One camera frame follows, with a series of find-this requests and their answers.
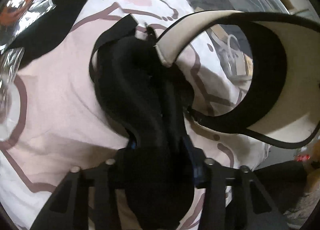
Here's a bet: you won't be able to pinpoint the beige black sun visor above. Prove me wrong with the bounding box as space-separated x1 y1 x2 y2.
156 10 319 149

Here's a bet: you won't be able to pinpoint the bagged orange cord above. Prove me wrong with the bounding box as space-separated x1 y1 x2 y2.
0 0 57 53

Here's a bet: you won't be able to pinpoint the black UVLABEL visor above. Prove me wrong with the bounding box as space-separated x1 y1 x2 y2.
10 0 87 68

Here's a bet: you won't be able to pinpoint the white charger cable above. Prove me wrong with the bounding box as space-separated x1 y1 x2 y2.
212 33 251 81

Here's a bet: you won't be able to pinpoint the clear plastic storage bin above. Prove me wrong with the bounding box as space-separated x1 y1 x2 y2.
159 0 291 83

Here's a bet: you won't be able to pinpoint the clear crinkled plastic bag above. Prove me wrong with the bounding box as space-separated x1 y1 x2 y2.
0 47 24 142

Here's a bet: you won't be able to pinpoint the pink cartoon blanket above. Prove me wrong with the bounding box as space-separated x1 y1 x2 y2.
1 0 260 229

